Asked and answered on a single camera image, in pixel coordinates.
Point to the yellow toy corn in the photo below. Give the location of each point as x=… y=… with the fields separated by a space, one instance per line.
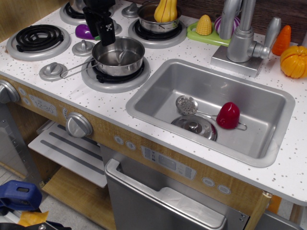
x=204 y=26

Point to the steel pot on back burner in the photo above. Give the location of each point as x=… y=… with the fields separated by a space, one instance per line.
x=146 y=18

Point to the blue clamp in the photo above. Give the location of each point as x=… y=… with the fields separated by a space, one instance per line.
x=19 y=196

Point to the green plastic tray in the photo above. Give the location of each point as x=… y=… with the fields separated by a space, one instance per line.
x=212 y=39

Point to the orange toy carrot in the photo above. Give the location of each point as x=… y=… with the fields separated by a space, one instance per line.
x=282 y=41

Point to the steel saucepan with wire handle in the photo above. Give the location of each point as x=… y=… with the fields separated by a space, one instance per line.
x=121 y=58

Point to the yellow toy squash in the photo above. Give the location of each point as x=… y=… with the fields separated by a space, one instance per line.
x=166 y=11

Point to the stove burner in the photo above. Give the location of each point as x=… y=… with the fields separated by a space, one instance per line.
x=155 y=40
x=38 y=42
x=101 y=82
x=68 y=15

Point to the grey stove knob centre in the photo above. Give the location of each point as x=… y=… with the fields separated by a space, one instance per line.
x=117 y=28

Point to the back right stove burner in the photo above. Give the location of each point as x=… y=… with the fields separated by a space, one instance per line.
x=155 y=40

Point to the steel slotted spoon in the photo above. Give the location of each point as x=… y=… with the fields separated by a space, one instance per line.
x=187 y=105

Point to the grey dishwasher door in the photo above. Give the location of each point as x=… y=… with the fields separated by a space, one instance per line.
x=144 y=199

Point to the silver oven dial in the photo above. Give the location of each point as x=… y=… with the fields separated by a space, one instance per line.
x=78 y=126

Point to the grey stove knob back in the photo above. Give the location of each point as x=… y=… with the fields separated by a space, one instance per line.
x=130 y=11

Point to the silver toy faucet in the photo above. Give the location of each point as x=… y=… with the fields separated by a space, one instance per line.
x=243 y=55

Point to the front right stove burner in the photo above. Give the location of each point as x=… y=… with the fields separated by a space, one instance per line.
x=101 y=82

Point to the steel pot lid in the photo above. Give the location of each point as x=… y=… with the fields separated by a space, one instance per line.
x=197 y=125

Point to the grey stove knob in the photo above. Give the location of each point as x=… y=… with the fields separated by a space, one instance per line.
x=117 y=28
x=52 y=72
x=83 y=48
x=130 y=11

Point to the purple white toy onion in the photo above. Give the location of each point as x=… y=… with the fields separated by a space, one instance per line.
x=217 y=24

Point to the grey stove knob middle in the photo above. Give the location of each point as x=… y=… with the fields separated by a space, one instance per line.
x=83 y=48

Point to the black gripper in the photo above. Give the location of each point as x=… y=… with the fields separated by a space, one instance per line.
x=105 y=28

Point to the back left stove burner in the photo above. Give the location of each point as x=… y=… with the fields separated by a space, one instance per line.
x=68 y=15

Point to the silver dial at left edge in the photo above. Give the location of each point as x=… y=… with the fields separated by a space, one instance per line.
x=8 y=93

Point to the front left stove burner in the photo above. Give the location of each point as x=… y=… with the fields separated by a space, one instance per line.
x=38 y=42

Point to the grey sink basin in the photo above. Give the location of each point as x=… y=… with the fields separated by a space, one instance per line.
x=266 y=111

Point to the red toy pepper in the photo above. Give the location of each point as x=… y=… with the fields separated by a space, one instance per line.
x=228 y=116

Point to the grey stove knob front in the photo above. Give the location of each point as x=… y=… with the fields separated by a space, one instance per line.
x=52 y=72

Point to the orange toy pumpkin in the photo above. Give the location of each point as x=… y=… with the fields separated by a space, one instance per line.
x=293 y=62

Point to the white oven shelf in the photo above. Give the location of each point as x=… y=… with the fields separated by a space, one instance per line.
x=80 y=155

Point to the purple toy eggplant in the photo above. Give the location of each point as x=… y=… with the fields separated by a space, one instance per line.
x=82 y=31

